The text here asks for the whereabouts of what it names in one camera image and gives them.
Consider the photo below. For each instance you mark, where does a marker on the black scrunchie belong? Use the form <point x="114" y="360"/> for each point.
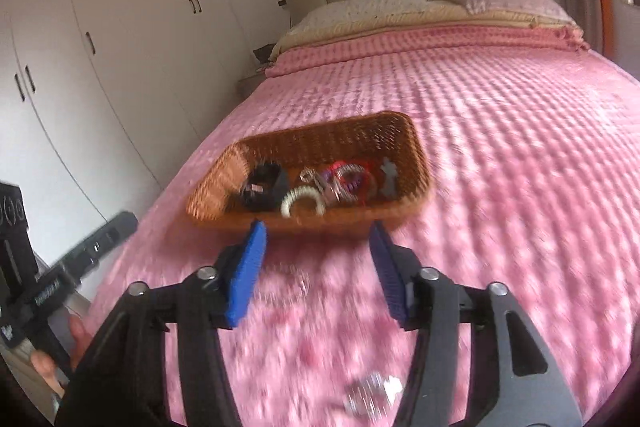
<point x="265" y="187"/>

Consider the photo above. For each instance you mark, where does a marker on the person's left hand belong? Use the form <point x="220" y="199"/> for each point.
<point x="67" y="340"/>

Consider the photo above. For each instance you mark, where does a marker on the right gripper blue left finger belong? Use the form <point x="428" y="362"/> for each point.
<point x="212" y="298"/>

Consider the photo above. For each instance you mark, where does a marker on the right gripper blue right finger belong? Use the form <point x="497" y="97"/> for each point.
<point x="423" y="300"/>

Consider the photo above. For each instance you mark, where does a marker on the white wardrobe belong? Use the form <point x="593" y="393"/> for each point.
<point x="103" y="101"/>

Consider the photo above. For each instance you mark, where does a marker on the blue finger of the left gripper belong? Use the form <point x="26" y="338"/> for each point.
<point x="89" y="252"/>

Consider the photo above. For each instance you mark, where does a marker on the white textured pillow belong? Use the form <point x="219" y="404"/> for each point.
<point x="349" y="11"/>

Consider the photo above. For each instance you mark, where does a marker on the brown wicker basket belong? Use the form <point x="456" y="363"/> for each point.
<point x="334" y="173"/>

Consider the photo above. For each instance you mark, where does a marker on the grey star hair clip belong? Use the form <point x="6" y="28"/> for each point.
<point x="388" y="188"/>

